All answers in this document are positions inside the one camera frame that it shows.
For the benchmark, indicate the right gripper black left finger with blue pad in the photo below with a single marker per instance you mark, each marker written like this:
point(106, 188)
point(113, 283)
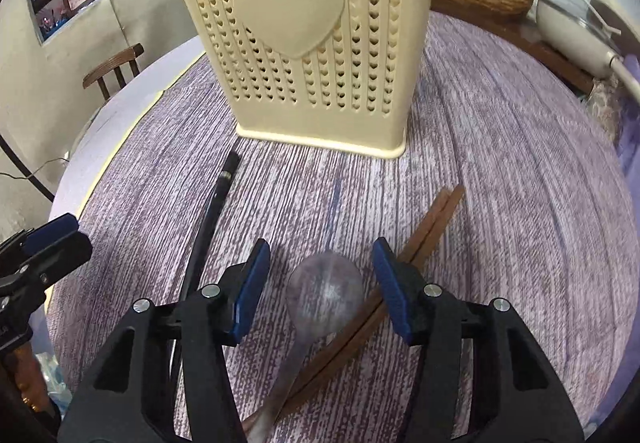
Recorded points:
point(126, 393)

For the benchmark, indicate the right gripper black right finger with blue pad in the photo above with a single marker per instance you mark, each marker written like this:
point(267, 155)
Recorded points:
point(516, 394)

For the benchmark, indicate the black chopstick gold band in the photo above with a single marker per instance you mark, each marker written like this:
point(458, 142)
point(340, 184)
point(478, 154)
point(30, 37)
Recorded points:
point(207, 227)

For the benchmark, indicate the brown chopstick on table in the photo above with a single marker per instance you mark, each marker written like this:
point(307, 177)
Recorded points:
point(424, 253)
point(330, 360)

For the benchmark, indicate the wooden chair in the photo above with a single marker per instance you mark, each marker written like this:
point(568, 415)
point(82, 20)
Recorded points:
point(129, 56)

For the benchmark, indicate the purple striped tablecloth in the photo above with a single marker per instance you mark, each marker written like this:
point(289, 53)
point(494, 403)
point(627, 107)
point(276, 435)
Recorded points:
point(546, 219)

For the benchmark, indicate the round steel spoon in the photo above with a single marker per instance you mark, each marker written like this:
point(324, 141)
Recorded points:
point(322, 295)

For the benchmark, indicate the cream pot with glass lid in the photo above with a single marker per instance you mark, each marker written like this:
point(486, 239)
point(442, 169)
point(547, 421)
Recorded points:
point(585, 46)

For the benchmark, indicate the cream plastic utensil holder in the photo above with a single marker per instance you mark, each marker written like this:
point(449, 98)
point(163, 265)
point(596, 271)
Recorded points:
point(337, 74)

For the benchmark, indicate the dark wooden counter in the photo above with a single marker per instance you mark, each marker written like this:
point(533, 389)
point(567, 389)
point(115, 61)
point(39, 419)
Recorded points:
point(522, 33)

